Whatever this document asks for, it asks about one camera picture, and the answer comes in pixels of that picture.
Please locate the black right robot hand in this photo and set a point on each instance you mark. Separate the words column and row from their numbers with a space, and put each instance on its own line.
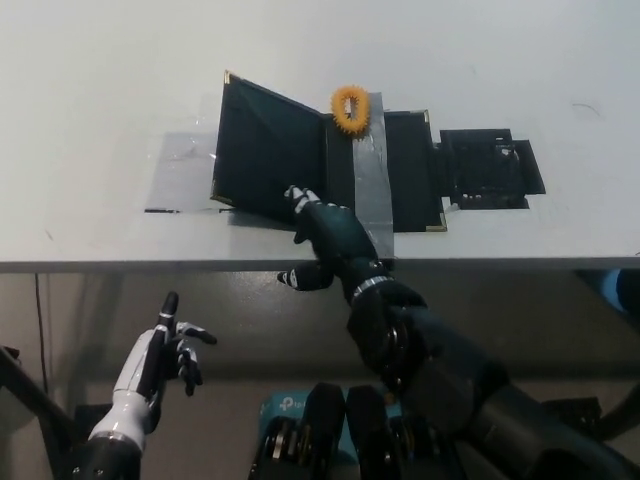
column 335, row 235

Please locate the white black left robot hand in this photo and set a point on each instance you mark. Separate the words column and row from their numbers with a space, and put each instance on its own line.
column 135, row 385

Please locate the black USC diary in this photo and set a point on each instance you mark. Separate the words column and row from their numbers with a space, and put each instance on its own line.
column 260, row 145

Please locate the black left robot body block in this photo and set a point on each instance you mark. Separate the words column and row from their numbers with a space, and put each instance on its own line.
column 305, row 440

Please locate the grey tape strip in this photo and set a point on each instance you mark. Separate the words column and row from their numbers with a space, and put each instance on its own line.
column 372, row 175

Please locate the black table leg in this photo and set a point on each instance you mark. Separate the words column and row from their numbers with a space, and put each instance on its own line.
column 35, row 395

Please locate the teal tp-link box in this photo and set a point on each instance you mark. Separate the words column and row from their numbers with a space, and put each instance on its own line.
column 282, row 404

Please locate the black plastic fixture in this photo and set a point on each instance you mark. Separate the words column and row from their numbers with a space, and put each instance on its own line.
column 480, row 167

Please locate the clear plastic sheet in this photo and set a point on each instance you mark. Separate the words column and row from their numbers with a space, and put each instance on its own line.
column 180, row 175

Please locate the blue object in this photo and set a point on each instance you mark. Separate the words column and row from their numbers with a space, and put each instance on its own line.
column 622, row 292

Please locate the large black floor tape patch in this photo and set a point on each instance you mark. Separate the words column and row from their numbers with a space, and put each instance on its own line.
column 575, row 407

